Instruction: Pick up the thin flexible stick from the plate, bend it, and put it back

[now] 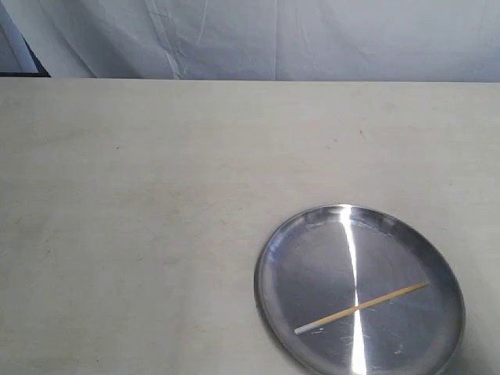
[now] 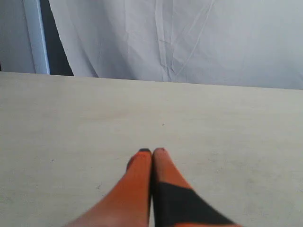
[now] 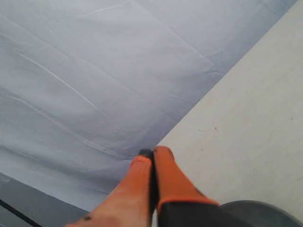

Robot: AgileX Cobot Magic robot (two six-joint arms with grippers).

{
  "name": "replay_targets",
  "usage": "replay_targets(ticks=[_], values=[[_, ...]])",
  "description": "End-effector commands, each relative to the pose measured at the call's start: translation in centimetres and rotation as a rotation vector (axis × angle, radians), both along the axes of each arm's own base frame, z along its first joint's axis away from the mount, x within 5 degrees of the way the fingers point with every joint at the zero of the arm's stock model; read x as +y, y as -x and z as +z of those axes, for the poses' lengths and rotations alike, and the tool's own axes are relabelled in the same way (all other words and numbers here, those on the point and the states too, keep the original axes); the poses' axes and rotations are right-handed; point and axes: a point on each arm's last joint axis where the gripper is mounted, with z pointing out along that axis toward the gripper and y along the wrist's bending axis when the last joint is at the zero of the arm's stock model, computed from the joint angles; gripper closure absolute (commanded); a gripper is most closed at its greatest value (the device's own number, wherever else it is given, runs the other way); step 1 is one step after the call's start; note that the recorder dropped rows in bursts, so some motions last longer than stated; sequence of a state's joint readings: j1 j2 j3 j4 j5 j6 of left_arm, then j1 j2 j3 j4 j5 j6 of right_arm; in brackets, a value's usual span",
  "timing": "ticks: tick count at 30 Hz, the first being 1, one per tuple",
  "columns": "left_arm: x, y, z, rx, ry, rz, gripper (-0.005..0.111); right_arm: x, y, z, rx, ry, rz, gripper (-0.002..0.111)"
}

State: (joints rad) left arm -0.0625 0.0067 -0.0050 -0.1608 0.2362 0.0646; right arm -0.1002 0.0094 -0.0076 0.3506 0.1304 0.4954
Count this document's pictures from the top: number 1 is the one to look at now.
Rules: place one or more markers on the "white backdrop sheet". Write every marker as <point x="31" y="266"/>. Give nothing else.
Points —
<point x="264" y="40"/>

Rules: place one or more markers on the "thin yellow stick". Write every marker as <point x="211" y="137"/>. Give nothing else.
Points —
<point x="346" y="312"/>

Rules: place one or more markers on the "round silver metal plate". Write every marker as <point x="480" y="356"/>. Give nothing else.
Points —
<point x="333" y="257"/>

